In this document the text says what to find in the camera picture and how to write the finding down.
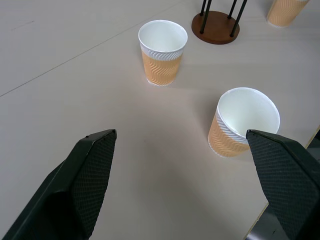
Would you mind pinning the orange ripple paper cup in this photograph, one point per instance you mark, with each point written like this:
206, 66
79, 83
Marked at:
282, 12
161, 70
225, 135

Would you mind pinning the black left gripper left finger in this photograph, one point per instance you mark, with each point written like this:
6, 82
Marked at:
75, 185

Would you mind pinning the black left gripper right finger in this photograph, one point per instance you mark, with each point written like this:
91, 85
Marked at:
287, 175

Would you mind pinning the wooden base black rod stand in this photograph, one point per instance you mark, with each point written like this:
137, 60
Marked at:
215, 27

